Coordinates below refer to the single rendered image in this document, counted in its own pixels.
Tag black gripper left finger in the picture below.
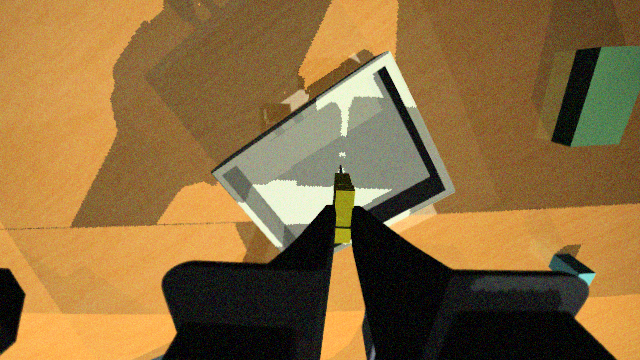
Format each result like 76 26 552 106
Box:
161 205 336 360

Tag green rectangular block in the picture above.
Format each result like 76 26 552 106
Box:
551 46 640 147

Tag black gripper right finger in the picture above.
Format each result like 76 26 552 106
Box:
350 206 589 360

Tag black fuse block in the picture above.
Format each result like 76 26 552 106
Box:
361 309 377 360

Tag grey shallow tray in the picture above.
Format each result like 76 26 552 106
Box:
211 51 455 253

